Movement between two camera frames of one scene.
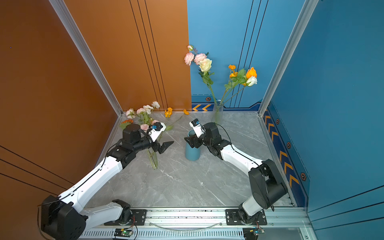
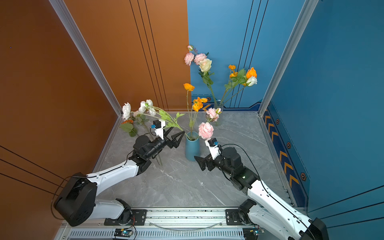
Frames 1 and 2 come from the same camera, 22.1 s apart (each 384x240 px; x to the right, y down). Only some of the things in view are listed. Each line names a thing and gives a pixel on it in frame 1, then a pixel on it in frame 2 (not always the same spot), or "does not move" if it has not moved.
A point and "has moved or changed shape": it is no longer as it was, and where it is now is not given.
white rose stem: (250, 82) does not move
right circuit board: (251, 233) does not move
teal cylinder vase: (192, 154) does not move
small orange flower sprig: (229, 85) does not move
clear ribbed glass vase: (218, 113) does not move
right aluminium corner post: (309, 7) does not move
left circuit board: (123, 232) does not move
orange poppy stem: (168, 113) → (197, 104)
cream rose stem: (205, 64) does not move
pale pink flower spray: (143, 114) has moved or changed shape
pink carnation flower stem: (153, 157) → (206, 130)
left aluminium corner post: (87, 52) does not move
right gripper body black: (197, 141) → (210, 162)
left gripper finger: (161, 149) → (178, 136)
